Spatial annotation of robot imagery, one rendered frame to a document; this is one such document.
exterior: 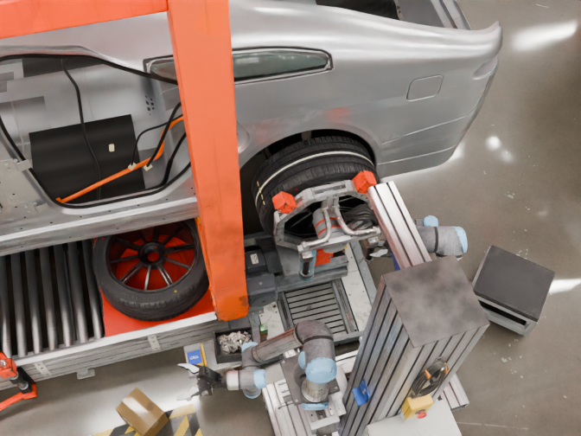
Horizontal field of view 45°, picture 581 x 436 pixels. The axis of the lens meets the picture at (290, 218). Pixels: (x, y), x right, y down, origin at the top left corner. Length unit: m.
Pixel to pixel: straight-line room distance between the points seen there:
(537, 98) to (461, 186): 1.04
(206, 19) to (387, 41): 1.36
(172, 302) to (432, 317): 1.99
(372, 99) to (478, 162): 1.89
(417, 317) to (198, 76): 0.97
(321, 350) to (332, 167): 1.08
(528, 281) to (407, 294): 2.18
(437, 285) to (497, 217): 2.70
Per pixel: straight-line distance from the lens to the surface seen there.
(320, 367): 2.64
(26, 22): 1.97
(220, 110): 2.26
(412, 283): 2.17
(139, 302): 3.84
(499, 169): 5.08
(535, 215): 4.95
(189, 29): 1.99
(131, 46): 2.93
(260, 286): 3.92
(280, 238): 3.62
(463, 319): 2.16
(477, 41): 3.41
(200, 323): 3.87
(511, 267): 4.29
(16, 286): 4.32
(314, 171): 3.38
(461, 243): 3.14
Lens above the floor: 3.95
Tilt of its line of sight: 59 degrees down
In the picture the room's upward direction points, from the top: 3 degrees clockwise
